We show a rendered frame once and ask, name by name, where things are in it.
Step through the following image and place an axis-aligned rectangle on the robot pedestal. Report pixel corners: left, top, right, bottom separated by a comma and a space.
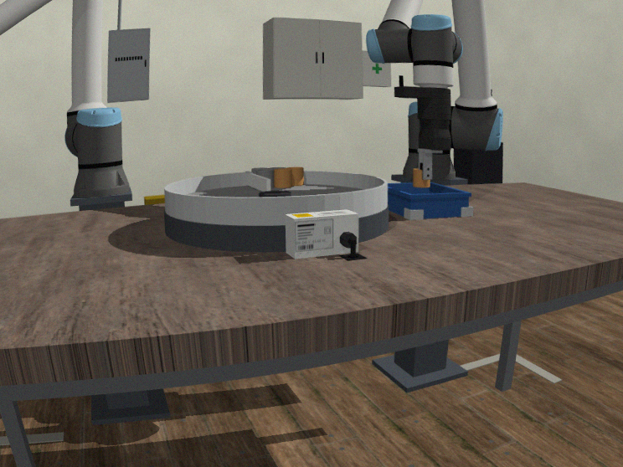
70, 193, 172, 425
372, 173, 469, 393

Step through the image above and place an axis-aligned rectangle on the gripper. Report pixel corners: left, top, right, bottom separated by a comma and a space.
417, 88, 454, 180

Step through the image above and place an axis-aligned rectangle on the white control box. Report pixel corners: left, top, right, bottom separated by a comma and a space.
286, 208, 368, 262

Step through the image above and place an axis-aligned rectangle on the white first aid box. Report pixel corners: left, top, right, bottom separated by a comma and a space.
362, 50, 392, 89

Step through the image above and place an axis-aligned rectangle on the grey wall cabinet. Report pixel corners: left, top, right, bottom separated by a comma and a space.
262, 18, 363, 100

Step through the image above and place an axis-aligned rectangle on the grey electrical panel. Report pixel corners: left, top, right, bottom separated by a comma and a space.
106, 0, 151, 103

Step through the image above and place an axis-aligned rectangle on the black cabinet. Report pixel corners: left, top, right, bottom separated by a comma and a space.
455, 143, 503, 184

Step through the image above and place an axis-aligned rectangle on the grey turntable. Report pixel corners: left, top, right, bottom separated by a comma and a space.
163, 170, 389, 253

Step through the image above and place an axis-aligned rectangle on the wooden table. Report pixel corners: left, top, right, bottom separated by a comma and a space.
0, 182, 623, 467

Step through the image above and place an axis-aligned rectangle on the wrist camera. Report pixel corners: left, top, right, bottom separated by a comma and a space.
394, 74, 420, 98

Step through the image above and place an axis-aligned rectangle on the blue crate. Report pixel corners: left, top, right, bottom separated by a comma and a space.
388, 182, 472, 220

